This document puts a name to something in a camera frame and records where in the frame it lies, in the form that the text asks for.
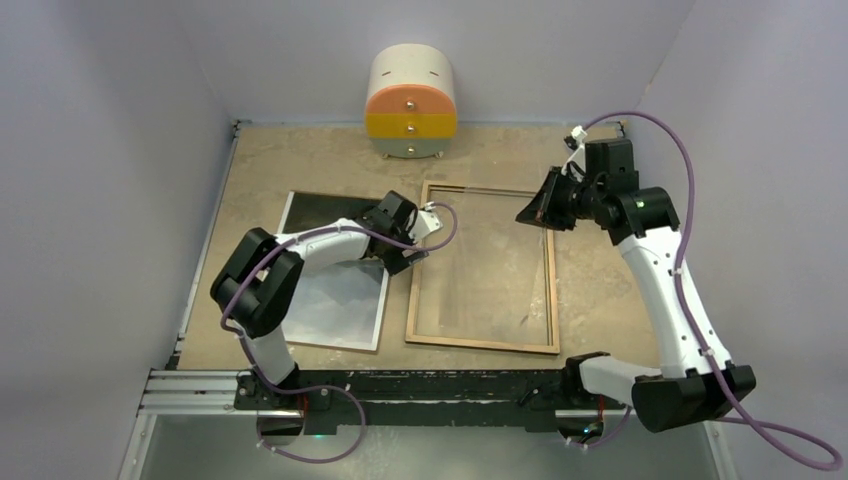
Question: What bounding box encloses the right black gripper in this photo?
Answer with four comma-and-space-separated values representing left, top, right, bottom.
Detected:
518, 167, 606, 233

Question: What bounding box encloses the glossy photo print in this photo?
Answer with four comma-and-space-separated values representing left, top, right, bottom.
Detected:
278, 191, 389, 352

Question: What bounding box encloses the black wooden picture frame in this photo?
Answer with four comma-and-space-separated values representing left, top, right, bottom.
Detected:
405, 181, 561, 355

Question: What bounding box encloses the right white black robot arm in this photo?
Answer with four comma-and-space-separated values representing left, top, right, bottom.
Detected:
515, 136, 756, 433

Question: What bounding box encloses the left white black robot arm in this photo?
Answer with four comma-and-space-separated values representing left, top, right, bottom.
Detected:
210, 191, 444, 409

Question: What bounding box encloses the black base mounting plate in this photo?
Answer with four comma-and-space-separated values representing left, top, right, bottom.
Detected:
234, 368, 623, 435

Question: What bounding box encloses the round three-drawer mini cabinet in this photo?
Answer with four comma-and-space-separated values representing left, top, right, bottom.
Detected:
364, 43, 458, 159

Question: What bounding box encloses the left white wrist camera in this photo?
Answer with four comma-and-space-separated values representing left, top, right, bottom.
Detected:
408, 209, 444, 245

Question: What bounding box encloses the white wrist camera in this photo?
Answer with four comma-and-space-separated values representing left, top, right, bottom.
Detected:
563, 125, 588, 152
408, 209, 444, 245

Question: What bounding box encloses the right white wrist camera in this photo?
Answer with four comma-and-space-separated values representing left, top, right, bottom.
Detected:
563, 125, 588, 152

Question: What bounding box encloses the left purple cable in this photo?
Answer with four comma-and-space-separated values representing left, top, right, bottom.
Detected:
218, 201, 460, 463

